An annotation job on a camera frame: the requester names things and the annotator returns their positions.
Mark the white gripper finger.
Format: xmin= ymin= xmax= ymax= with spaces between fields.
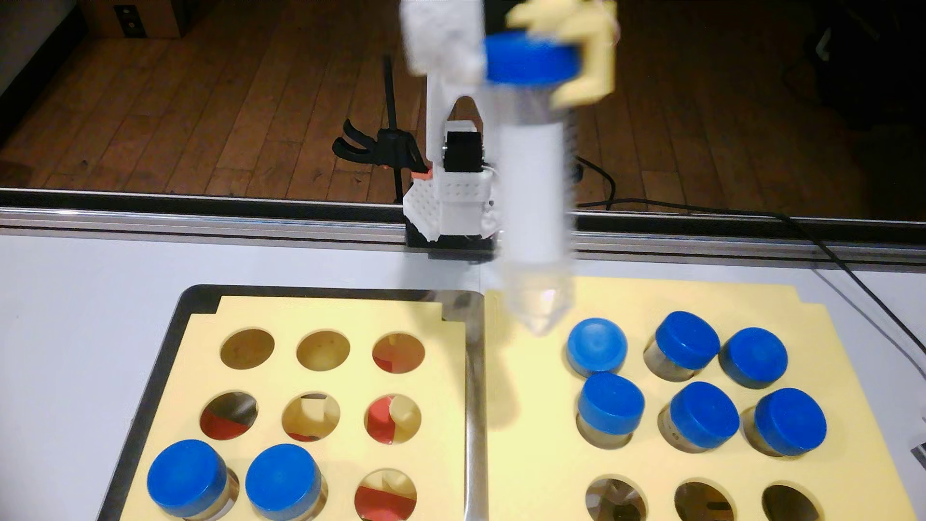
xmin=400 ymin=0 xmax=488 ymax=87

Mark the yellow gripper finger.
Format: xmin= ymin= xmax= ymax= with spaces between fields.
xmin=505 ymin=0 xmax=622 ymax=110

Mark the blue capped test tube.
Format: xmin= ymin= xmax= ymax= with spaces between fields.
xmin=643 ymin=310 xmax=722 ymax=382
xmin=147 ymin=439 xmax=237 ymax=521
xmin=576 ymin=372 xmax=646 ymax=450
xmin=657 ymin=381 xmax=741 ymax=454
xmin=566 ymin=317 xmax=629 ymax=379
xmin=741 ymin=388 xmax=827 ymax=457
xmin=245 ymin=443 xmax=327 ymax=521
xmin=718 ymin=327 xmax=789 ymax=389
xmin=482 ymin=32 xmax=584 ymax=337

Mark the black clamp with orange trigger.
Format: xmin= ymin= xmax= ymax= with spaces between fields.
xmin=333 ymin=54 xmax=435 ymax=204

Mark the black bag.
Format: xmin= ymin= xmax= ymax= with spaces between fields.
xmin=780 ymin=0 xmax=926 ymax=133

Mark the cardboard box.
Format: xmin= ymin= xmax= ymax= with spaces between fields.
xmin=78 ymin=0 xmax=196 ymax=39

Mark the large yellow foam rack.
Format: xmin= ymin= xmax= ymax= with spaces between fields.
xmin=483 ymin=273 xmax=918 ymax=521

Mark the metal tray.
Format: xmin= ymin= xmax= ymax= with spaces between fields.
xmin=96 ymin=284 xmax=487 ymax=521

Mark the yellow foam rack in tray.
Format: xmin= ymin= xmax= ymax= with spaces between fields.
xmin=119 ymin=294 xmax=467 ymax=521

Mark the black cable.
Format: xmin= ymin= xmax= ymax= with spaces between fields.
xmin=575 ymin=199 xmax=926 ymax=357
xmin=576 ymin=155 xmax=617 ymax=211

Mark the aluminium table edge rail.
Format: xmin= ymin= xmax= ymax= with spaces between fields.
xmin=0 ymin=187 xmax=926 ymax=265

